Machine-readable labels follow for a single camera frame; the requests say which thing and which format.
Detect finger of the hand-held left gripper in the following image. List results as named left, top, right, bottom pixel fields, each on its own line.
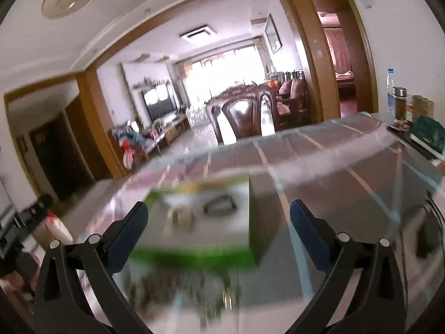
left=17, top=194, right=55, bottom=221

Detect carved wooden dining chair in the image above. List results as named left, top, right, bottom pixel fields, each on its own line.
left=205, top=85, right=282, bottom=145

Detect wooden television cabinet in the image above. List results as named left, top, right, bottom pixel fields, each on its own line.
left=146, top=115, right=190, bottom=154

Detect bed with pink cover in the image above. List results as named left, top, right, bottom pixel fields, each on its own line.
left=335, top=71, right=355, bottom=89

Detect flat screen television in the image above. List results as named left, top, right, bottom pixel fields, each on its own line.
left=141, top=83, right=179, bottom=121

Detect red white plastic bag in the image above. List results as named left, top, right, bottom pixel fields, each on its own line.
left=35, top=212, right=74, bottom=251

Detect brown cardboard carton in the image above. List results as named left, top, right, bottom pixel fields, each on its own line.
left=412, top=95, right=435, bottom=121

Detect wooden sofa with cushions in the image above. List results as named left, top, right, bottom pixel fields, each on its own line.
left=278, top=77, right=310, bottom=119

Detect black tray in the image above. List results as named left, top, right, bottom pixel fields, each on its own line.
left=387, top=123, right=445, bottom=161

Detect dark wooden door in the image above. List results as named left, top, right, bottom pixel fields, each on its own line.
left=28, top=111, right=91, bottom=200

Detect black wristwatch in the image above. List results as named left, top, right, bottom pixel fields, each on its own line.
left=202, top=195, right=237, bottom=216

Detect green cardboard box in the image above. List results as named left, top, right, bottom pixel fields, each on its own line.
left=130, top=172, right=289, bottom=272

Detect wall shelf with ornaments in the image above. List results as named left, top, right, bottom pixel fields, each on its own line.
left=128, top=77, right=171, bottom=89

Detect glass tea bottle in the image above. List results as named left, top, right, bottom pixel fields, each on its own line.
left=393, top=87, right=408, bottom=126

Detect framed wall picture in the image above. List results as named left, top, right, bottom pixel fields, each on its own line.
left=264, top=14, right=281, bottom=54

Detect pile of clothes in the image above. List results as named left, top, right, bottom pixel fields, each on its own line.
left=113, top=120, right=157, bottom=169

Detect white baby fence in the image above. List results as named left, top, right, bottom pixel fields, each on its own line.
left=186, top=106, right=209, bottom=127

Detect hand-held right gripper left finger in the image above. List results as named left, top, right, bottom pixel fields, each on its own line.
left=33, top=201, right=154, bottom=334

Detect dark green packet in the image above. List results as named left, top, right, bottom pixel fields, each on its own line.
left=410, top=116, right=444, bottom=148

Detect clear plastic water bottle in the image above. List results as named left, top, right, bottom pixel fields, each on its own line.
left=385, top=68, right=397, bottom=114

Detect pink curtain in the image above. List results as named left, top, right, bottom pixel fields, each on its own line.
left=323, top=26, right=352, bottom=73

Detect black power adapter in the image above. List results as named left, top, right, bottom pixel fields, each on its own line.
left=415, top=209, right=440, bottom=260

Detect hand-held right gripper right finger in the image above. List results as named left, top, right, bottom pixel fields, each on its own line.
left=289, top=200, right=409, bottom=334

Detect beige jewelry piece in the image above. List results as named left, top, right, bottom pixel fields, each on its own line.
left=167, top=205, right=195, bottom=234

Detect green ivy garland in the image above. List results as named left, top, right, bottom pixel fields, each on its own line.
left=119, top=63, right=143, bottom=129

